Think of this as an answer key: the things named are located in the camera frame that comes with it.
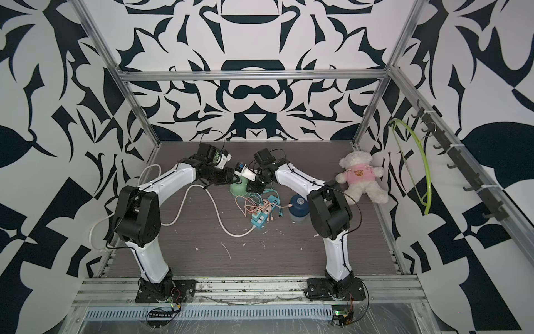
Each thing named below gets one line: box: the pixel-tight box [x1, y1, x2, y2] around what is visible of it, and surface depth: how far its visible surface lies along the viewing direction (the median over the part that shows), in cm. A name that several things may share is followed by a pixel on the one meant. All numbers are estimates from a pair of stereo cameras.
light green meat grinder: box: [229, 175, 249, 197], surface depth 92 cm
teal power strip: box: [251, 194, 281, 229], surface depth 91 cm
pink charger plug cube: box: [261, 198, 272, 214], surface depth 91 cm
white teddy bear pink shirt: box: [335, 150, 389, 205], surface depth 98 cm
